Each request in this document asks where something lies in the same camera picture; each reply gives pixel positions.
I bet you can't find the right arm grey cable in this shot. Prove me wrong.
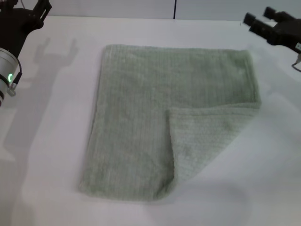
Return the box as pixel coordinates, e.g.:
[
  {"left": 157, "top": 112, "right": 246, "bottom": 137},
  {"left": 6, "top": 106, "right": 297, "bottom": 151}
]
[{"left": 291, "top": 53, "right": 301, "bottom": 71}]

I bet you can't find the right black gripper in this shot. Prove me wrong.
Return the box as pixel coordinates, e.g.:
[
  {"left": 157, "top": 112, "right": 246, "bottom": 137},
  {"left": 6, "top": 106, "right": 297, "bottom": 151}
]
[{"left": 243, "top": 6, "right": 301, "bottom": 56}]

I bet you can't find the left arm cable with plug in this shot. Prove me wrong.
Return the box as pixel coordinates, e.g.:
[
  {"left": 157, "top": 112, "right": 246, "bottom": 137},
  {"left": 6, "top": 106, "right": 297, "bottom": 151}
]
[{"left": 8, "top": 60, "right": 23, "bottom": 97}]

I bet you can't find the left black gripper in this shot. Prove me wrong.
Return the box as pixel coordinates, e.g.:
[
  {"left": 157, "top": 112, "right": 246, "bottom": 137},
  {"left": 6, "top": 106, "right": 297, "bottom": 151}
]
[{"left": 0, "top": 0, "right": 53, "bottom": 59}]

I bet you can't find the light green ribbed towel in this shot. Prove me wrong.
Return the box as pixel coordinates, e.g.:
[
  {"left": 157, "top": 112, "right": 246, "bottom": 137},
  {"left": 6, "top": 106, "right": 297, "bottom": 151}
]
[{"left": 77, "top": 44, "right": 262, "bottom": 202}]

